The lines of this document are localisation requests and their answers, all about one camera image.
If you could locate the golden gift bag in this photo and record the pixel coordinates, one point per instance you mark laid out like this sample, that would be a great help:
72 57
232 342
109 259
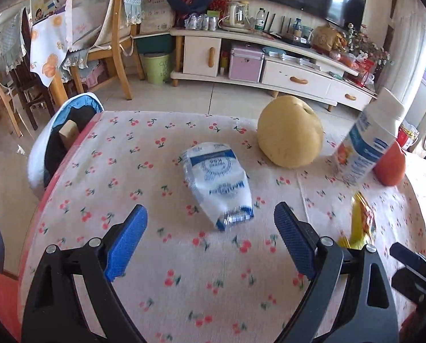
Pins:
325 40

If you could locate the orange red tomato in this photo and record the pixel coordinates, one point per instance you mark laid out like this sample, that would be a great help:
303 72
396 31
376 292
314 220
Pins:
391 166

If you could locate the small white blue packet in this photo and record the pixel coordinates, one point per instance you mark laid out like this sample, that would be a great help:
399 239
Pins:
216 182

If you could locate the cherry print tablecloth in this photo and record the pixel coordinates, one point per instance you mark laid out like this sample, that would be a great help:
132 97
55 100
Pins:
198 278

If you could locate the red and yellow snack packet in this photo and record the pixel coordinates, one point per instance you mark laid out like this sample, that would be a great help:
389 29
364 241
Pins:
361 221

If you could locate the green plastic bucket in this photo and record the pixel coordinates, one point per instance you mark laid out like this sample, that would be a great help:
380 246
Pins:
156 68

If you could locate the dried flower arrangement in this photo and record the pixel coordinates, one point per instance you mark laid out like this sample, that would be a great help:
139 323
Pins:
366 44

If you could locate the white blue milk bottle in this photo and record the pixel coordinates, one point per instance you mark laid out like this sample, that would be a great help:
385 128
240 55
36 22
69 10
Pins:
366 143

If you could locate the white printed sack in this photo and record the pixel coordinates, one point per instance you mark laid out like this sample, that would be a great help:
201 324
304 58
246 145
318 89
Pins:
157 16

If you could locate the white curtain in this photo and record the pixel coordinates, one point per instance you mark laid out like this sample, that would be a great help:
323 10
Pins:
409 43

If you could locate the dark green box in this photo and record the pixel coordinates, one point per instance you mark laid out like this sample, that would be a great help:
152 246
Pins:
155 44

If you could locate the blue cap small bottle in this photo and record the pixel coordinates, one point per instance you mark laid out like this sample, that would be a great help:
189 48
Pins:
297 28

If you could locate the row of silver cans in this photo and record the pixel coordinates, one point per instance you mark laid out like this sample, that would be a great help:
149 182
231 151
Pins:
201 22

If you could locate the white electric kettle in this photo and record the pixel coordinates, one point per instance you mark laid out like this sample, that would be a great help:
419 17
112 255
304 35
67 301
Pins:
236 16

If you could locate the pink storage box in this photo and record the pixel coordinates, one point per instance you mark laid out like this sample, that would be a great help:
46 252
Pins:
245 64

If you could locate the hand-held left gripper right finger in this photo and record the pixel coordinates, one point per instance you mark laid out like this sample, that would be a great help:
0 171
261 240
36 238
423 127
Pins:
295 243

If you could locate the green label plastic bottle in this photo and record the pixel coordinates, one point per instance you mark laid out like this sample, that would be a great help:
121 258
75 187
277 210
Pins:
260 20

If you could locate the chair with blue cover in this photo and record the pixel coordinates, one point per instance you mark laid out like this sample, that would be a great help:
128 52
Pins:
41 157

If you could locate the pink red cloth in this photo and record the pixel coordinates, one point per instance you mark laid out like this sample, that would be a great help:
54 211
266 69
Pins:
0 303

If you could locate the light wooden chair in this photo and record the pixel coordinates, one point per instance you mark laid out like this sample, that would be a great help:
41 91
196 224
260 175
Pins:
118 43

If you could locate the yellow pear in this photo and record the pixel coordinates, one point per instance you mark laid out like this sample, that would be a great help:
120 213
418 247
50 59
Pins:
289 132

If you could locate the dark wooden chair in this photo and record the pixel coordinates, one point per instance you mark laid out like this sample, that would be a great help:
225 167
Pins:
30 93

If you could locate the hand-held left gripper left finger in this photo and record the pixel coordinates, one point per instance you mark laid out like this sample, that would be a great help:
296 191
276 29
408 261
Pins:
127 243

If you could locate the white television cabinet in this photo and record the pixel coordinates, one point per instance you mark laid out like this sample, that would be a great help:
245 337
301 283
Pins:
202 57

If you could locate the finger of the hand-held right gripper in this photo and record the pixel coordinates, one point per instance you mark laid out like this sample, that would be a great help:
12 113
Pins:
420 262
409 280

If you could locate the orange print white cloth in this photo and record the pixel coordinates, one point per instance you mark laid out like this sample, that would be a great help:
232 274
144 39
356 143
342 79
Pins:
46 53

